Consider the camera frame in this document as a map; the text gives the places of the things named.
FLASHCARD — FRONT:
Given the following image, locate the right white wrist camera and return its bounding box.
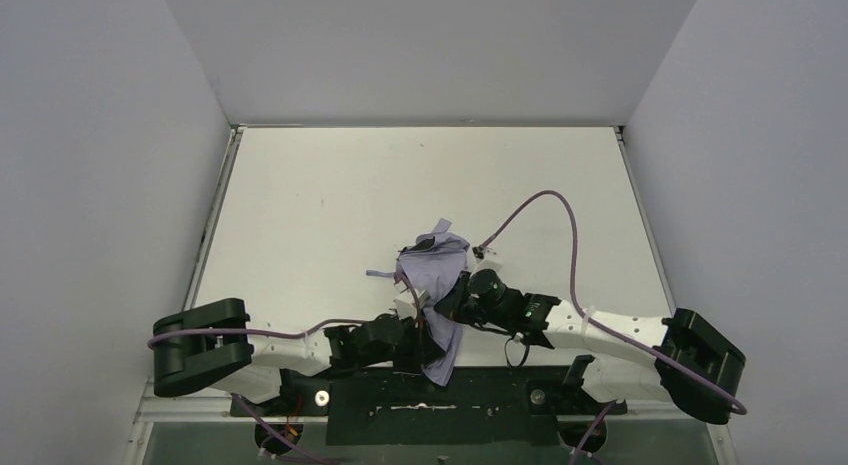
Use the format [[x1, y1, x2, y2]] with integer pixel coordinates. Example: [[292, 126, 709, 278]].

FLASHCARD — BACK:
[[470, 247, 503, 274]]

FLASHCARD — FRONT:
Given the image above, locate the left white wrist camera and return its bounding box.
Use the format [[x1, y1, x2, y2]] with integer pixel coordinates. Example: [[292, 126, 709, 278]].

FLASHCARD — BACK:
[[393, 290, 429, 320]]

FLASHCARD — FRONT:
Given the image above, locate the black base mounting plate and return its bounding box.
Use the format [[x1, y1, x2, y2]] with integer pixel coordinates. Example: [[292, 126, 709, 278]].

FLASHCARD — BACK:
[[230, 366, 604, 446]]

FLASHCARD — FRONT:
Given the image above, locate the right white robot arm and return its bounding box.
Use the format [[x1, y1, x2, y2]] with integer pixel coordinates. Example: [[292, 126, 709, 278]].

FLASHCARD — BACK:
[[434, 269, 746, 425]]

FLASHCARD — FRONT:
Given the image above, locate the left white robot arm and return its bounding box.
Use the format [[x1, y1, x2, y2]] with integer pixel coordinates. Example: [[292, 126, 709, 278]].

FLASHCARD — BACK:
[[148, 298, 440, 404]]

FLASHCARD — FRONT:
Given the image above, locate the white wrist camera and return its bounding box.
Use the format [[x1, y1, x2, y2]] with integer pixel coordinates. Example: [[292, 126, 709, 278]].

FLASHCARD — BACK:
[[393, 290, 429, 320], [470, 247, 503, 274]]

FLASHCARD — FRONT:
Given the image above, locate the lavender folding umbrella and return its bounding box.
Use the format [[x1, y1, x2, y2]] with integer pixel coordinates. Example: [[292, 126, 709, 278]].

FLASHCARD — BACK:
[[366, 218, 470, 386]]

